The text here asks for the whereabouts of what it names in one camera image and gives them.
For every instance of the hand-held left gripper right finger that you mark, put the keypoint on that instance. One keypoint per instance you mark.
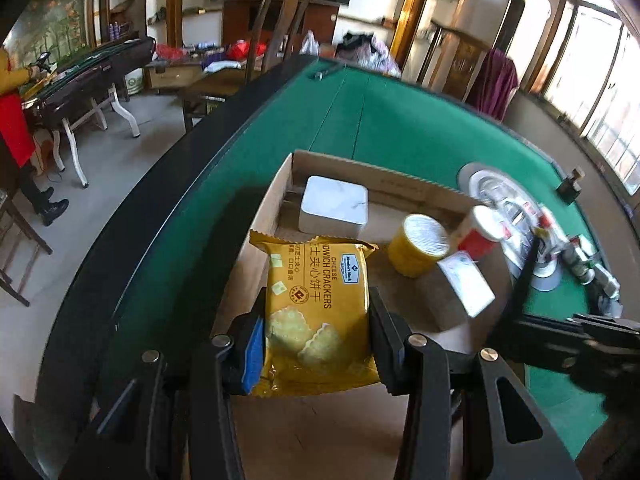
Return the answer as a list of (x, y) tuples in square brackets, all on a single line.
[(387, 345)]

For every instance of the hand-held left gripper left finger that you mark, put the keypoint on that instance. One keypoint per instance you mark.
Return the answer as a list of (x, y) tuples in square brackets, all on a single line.
[(252, 355)]

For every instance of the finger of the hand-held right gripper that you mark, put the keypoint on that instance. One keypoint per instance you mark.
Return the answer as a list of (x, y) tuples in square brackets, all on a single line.
[(522, 285)]

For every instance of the white medicine box red border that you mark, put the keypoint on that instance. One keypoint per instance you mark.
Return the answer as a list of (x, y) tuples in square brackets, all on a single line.
[(465, 280)]

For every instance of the red white cup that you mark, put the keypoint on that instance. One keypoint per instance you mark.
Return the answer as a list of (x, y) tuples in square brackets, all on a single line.
[(475, 235)]

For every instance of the yellow cracker packet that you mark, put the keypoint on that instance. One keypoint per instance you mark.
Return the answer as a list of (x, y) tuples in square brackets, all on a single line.
[(315, 310)]

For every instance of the yellow jar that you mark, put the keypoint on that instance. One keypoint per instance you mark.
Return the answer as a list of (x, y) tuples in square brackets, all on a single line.
[(412, 255)]

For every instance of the cardboard box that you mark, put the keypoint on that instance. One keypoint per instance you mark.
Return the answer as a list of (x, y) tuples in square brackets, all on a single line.
[(325, 425)]

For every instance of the white square tin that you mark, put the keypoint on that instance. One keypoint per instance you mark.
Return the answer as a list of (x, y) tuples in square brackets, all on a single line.
[(335, 205)]

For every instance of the person's right forearm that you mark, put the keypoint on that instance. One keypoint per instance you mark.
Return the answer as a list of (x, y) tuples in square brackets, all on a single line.
[(615, 445)]

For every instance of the round silver table console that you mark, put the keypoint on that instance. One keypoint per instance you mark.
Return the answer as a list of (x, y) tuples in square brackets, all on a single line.
[(492, 185)]

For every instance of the black bottle with wooden knob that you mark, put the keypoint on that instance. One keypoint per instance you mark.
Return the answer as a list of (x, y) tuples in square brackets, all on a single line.
[(570, 190)]

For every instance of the maroon cloth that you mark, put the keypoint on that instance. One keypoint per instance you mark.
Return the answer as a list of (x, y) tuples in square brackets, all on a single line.
[(495, 85)]

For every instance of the wooden armchair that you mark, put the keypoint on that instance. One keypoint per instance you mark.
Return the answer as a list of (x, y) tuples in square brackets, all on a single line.
[(457, 60), (280, 35)]

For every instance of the dark wooden chair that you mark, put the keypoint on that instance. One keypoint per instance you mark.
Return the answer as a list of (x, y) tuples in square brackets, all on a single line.
[(20, 245)]

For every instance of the white standing air conditioner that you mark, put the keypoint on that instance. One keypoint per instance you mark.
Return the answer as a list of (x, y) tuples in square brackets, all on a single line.
[(527, 25)]

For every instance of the small grey bar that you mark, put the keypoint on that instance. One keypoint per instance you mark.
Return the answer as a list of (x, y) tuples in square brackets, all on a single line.
[(322, 74)]

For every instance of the pile of clothes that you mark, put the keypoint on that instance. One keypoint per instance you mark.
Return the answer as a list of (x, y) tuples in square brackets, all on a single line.
[(367, 52)]

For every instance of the low wooden table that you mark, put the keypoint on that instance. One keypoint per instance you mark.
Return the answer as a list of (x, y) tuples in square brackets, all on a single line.
[(175, 77)]

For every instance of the white bucket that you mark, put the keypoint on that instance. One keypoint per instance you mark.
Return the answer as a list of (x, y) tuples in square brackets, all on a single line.
[(132, 80)]

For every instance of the red plastic bag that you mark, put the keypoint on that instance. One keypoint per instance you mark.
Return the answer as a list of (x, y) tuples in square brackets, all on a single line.
[(237, 50), (170, 52)]

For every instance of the white plastic bag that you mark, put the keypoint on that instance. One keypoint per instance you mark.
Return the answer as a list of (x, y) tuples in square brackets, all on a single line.
[(309, 44)]

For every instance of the folding mahjong table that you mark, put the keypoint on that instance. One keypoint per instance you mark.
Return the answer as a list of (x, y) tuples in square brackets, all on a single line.
[(90, 80)]

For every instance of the window with metal frame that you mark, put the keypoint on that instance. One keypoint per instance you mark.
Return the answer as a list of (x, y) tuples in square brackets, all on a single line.
[(595, 60)]

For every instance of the landscape wall mural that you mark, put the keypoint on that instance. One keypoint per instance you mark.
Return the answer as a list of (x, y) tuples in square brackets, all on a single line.
[(50, 10)]

